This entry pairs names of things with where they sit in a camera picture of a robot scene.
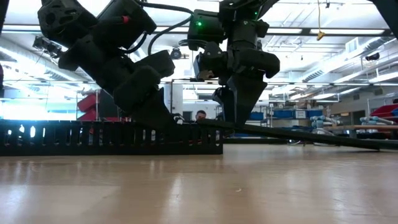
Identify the person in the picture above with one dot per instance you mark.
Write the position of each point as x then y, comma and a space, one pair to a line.
201, 115

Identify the blue storage bins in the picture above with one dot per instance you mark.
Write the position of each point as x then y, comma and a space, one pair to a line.
283, 114

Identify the black duct cover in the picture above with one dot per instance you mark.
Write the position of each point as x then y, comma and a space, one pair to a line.
311, 135

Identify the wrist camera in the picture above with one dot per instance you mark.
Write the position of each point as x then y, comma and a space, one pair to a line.
155, 63
214, 53

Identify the white column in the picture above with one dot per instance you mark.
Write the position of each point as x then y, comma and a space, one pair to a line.
177, 102

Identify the black overhead camera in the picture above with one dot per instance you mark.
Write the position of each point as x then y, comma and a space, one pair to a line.
175, 53

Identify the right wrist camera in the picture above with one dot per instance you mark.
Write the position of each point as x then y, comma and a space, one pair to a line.
214, 53

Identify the black gantry frame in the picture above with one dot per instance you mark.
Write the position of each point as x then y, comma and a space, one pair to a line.
171, 99

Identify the black monitor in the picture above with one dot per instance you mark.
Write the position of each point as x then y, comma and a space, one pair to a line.
107, 105

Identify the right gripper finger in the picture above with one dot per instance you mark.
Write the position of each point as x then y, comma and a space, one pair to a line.
226, 105
247, 93

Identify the black ceiling dome camera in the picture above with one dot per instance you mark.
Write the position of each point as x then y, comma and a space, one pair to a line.
372, 56

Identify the red bin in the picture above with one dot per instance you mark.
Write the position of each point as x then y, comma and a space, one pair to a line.
385, 110

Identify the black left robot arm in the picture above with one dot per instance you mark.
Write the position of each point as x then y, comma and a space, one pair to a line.
68, 18

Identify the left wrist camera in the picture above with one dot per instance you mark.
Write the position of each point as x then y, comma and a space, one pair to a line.
155, 63

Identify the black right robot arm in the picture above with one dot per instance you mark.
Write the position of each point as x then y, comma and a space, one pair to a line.
205, 28

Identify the yellow hanging plug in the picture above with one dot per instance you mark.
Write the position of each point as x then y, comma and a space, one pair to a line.
321, 35

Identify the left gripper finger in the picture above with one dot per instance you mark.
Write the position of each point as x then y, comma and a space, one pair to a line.
140, 93

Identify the red storage bins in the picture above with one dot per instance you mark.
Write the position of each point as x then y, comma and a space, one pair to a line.
88, 104

